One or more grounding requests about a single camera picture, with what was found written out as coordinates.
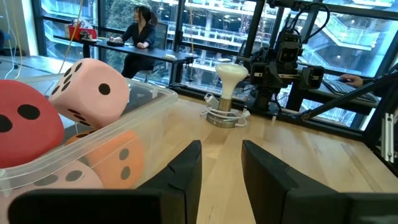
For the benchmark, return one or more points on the orange foam die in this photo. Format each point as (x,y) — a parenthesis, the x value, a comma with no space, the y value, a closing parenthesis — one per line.
(112,158)

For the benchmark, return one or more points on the red foam die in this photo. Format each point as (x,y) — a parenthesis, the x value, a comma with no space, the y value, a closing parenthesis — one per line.
(31,137)

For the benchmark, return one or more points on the clear plastic container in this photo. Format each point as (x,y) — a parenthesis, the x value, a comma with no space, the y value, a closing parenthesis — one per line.
(155,102)

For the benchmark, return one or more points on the black desk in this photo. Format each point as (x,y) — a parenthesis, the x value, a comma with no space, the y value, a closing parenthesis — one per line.
(342,105)
(149,53)

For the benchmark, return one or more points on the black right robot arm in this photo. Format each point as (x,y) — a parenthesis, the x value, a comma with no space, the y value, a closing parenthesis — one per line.
(264,99)

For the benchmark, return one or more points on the person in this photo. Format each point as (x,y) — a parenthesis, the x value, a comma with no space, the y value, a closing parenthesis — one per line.
(140,37)

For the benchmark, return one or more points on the black keyboard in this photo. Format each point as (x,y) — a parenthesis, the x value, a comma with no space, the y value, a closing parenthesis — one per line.
(339,88)

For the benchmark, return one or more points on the white mushroom lamp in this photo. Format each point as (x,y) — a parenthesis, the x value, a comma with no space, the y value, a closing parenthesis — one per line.
(230,74)

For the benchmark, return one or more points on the red box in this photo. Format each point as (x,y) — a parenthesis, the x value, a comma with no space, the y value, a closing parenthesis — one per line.
(81,31)

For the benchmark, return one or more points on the white mouse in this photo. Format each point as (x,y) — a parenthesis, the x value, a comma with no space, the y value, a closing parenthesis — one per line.
(169,57)

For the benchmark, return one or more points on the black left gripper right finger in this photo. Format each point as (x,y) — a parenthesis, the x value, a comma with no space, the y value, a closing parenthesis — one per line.
(273,186)

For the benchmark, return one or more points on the person's hand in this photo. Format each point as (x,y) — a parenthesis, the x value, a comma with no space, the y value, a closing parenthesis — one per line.
(351,81)

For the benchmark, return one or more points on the black window frame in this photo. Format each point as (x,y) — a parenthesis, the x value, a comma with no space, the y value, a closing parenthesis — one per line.
(179,18)

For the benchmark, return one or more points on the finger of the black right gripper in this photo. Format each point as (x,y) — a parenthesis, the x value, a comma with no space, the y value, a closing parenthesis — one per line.
(265,71)
(312,77)

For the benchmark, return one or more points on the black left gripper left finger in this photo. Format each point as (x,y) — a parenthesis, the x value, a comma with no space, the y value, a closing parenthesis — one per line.
(177,186)

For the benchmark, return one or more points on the pink foam die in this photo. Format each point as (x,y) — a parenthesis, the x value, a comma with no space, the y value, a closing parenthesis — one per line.
(90,93)
(81,182)

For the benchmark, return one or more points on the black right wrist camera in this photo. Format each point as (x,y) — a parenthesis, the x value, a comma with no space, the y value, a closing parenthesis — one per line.
(288,49)

